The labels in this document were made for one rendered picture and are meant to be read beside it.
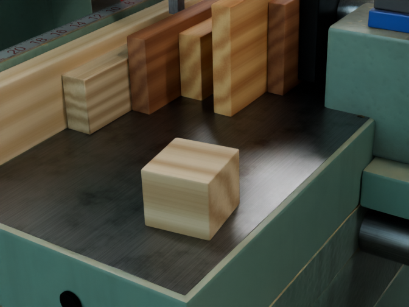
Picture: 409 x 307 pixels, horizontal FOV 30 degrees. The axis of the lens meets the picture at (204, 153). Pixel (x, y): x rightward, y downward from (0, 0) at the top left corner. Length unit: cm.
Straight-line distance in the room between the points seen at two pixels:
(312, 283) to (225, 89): 14
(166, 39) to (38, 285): 20
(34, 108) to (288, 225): 18
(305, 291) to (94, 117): 18
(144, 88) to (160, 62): 2
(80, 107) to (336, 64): 18
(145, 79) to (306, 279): 17
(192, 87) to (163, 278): 22
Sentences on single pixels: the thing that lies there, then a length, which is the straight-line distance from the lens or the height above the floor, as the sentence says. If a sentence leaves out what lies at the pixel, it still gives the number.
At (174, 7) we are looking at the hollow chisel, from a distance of 59.
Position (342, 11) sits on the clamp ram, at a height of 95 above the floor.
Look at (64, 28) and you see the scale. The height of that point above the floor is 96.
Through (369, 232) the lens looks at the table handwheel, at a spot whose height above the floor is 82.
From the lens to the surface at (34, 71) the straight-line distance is 50.
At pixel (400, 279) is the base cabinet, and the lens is 72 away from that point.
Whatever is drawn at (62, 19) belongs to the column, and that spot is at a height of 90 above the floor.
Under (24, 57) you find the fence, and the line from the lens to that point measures 52.
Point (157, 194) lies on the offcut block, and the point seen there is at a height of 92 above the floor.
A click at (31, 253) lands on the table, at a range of 42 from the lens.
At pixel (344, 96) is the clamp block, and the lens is 54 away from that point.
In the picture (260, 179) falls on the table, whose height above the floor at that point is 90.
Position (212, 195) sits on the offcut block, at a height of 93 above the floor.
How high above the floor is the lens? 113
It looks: 28 degrees down
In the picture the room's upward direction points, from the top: 2 degrees counter-clockwise
